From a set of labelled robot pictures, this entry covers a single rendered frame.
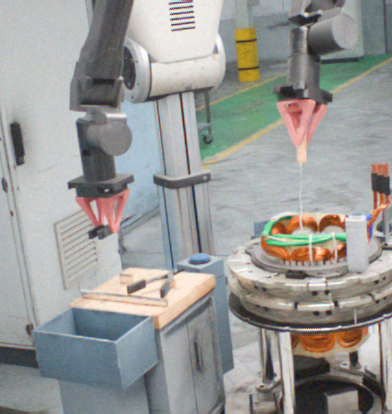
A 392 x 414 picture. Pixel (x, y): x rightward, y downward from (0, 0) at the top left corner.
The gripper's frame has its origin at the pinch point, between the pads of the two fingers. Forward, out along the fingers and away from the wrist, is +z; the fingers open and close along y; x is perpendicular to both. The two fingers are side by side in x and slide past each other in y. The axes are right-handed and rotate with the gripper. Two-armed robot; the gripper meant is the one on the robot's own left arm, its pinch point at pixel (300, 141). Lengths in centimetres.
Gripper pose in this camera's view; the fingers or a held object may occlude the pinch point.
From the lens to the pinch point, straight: 136.4
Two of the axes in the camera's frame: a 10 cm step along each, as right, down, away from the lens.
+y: 6.4, 1.2, 7.6
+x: -7.6, 0.2, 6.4
